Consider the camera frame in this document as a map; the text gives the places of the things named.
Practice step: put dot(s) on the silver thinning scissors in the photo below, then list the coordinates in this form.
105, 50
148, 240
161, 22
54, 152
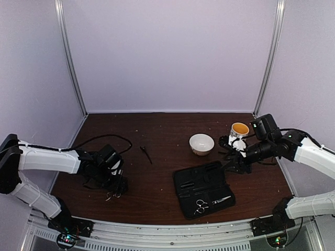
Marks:
111, 195

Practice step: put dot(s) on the silver straight hair scissors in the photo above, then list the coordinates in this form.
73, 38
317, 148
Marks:
203, 205

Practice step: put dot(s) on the front aluminium rail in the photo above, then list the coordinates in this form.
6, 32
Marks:
235, 235

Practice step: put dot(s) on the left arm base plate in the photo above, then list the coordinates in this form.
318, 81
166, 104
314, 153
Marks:
76, 227

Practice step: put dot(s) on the white ceramic bowl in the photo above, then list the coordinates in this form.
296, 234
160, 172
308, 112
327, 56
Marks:
201, 144

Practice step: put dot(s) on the black hair clip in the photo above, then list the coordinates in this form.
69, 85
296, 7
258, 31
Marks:
144, 150
225, 154

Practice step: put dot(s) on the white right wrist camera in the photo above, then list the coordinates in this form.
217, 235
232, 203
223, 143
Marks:
233, 144

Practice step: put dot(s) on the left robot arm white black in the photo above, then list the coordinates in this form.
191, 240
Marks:
103, 166

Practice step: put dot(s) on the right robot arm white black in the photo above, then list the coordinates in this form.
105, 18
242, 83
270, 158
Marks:
292, 144

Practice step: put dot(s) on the black tool case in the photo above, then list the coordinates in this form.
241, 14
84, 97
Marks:
206, 182

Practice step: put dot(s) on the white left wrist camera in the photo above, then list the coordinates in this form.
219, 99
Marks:
114, 170

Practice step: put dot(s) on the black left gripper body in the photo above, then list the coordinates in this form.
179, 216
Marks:
117, 186

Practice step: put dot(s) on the aluminium frame post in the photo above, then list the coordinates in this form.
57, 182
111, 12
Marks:
276, 35
68, 55

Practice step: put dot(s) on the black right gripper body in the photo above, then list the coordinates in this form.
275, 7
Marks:
242, 164

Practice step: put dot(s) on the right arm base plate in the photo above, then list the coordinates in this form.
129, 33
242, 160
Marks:
269, 225

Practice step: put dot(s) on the right aluminium frame post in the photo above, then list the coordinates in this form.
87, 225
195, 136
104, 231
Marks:
276, 35

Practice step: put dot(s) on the left aluminium frame post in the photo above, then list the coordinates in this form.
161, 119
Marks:
68, 55

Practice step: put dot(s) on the white mug yellow inside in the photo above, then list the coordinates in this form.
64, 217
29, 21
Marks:
238, 131

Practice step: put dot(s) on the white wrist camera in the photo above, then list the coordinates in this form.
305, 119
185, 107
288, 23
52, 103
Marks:
114, 170
233, 144

